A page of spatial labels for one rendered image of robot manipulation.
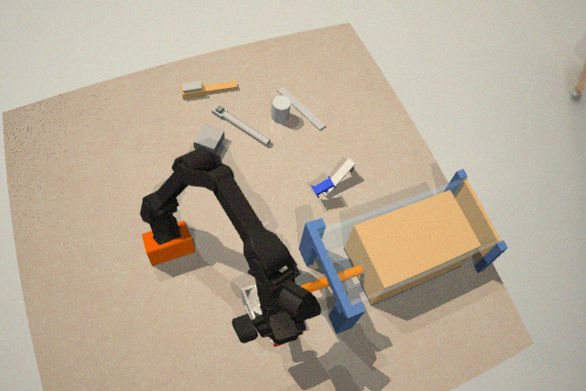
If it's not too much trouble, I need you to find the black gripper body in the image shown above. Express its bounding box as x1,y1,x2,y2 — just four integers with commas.
232,300,321,343

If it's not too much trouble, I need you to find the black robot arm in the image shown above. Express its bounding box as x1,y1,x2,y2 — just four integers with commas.
140,147,317,345

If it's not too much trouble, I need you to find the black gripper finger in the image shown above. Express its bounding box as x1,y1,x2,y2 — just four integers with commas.
259,331,276,343

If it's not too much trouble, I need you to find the clear-panelled rack with blue frame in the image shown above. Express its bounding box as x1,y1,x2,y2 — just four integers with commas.
313,169,508,331

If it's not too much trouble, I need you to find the light grey flat bar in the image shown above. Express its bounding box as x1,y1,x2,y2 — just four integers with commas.
277,87,326,130

